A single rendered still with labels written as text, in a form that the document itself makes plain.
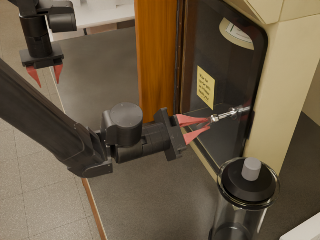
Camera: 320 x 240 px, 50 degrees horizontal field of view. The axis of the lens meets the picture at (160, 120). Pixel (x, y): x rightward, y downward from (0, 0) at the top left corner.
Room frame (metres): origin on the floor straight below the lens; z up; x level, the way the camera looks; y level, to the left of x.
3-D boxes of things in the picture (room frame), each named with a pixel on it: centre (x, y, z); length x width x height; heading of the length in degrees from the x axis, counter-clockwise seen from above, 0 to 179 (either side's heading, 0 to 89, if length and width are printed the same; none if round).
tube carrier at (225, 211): (0.38, -0.15, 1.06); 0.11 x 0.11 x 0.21
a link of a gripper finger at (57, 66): (0.77, 0.29, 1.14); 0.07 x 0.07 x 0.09; 23
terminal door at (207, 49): (0.62, -0.11, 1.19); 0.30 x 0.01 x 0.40; 23
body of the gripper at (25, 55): (0.77, 0.30, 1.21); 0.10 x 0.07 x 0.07; 113
